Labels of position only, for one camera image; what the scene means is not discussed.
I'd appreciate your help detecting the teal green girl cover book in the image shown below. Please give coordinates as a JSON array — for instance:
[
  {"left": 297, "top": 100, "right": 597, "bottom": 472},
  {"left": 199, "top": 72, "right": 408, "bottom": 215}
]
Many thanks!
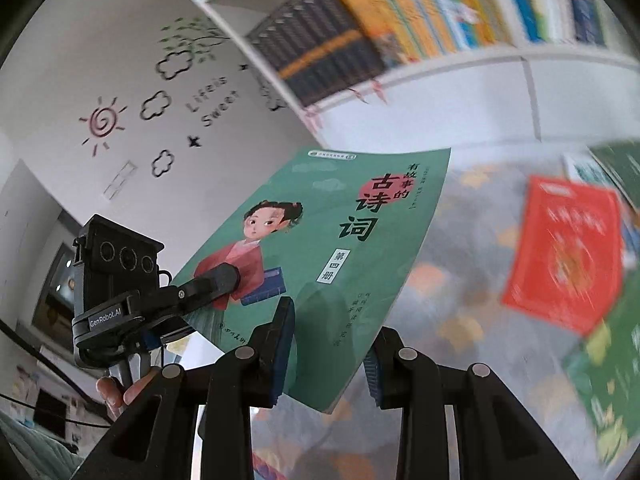
[{"left": 171, "top": 147, "right": 452, "bottom": 412}]

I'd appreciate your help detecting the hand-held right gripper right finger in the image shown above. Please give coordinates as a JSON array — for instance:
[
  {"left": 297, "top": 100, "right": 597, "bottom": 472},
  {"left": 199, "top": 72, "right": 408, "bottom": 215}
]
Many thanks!
[{"left": 364, "top": 327, "right": 576, "bottom": 480}]

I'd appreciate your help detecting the black outline cloud sticker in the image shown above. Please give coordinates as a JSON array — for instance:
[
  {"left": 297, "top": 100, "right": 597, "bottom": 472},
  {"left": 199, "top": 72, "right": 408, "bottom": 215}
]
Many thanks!
[
  {"left": 139, "top": 90, "right": 170, "bottom": 122},
  {"left": 150, "top": 148, "right": 176, "bottom": 179}
]

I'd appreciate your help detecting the sun wall sticker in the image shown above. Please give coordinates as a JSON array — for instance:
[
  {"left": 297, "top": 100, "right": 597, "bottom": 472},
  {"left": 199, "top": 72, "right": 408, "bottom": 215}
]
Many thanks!
[{"left": 78, "top": 96, "right": 128, "bottom": 157}]

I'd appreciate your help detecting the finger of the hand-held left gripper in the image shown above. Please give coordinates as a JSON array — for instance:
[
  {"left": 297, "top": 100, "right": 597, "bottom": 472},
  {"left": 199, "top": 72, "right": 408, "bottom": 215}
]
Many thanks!
[{"left": 174, "top": 262, "right": 242, "bottom": 314}]

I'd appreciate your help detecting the black lettering wall sticker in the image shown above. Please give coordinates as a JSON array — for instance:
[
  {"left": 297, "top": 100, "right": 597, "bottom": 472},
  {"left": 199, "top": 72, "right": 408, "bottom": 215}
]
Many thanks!
[{"left": 184, "top": 76, "right": 242, "bottom": 129}]

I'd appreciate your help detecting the teal cloth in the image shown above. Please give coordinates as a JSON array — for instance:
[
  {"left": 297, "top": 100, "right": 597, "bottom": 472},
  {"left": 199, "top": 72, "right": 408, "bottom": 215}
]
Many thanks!
[{"left": 0, "top": 410, "right": 88, "bottom": 480}]

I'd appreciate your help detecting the white bookshelf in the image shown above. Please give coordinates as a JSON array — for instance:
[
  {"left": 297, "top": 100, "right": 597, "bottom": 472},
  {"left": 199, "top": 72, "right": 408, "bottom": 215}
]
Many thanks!
[{"left": 145, "top": 0, "right": 640, "bottom": 153}]

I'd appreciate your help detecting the black cable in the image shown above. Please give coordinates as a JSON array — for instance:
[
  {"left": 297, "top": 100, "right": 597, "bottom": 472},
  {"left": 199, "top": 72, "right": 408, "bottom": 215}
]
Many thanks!
[{"left": 0, "top": 320, "right": 113, "bottom": 431}]

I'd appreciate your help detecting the tree wall sticker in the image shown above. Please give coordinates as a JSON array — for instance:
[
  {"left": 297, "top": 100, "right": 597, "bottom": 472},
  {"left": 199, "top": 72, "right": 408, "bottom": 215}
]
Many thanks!
[{"left": 159, "top": 14, "right": 228, "bottom": 65}]

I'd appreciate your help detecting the row of dark volumes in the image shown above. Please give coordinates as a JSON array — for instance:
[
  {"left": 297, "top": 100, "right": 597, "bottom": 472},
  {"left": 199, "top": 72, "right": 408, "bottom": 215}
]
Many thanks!
[{"left": 246, "top": 0, "right": 390, "bottom": 109}]

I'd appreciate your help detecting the row of colourful shelf books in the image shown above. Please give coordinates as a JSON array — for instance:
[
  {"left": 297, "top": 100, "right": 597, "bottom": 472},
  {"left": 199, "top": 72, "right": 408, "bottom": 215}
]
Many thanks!
[{"left": 332, "top": 0, "right": 616, "bottom": 70}]

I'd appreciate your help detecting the white wall switch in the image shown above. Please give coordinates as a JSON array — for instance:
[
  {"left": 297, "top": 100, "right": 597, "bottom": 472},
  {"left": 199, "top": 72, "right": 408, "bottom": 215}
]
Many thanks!
[{"left": 101, "top": 159, "right": 139, "bottom": 201}]

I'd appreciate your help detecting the leaf patterned tablecloth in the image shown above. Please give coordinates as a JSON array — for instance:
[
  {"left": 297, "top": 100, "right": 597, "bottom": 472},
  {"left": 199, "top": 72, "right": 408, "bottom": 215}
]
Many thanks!
[{"left": 247, "top": 157, "right": 640, "bottom": 480}]

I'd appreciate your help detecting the green book yellow print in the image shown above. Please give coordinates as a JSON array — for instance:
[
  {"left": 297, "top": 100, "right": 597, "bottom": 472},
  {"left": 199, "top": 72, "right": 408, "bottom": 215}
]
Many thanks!
[{"left": 561, "top": 305, "right": 640, "bottom": 467}]

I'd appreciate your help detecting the person's left hand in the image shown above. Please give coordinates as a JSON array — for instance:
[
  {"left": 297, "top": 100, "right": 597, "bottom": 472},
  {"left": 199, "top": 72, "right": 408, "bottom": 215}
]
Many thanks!
[{"left": 96, "top": 367, "right": 162, "bottom": 420}]

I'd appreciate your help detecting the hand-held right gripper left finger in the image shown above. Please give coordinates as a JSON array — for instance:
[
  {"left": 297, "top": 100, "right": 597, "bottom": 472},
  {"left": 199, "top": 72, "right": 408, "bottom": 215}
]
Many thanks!
[{"left": 72, "top": 296, "right": 297, "bottom": 480}]

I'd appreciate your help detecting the red book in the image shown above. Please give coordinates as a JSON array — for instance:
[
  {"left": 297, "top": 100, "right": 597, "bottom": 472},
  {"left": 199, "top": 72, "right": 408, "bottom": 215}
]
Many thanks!
[{"left": 501, "top": 175, "right": 625, "bottom": 339}]

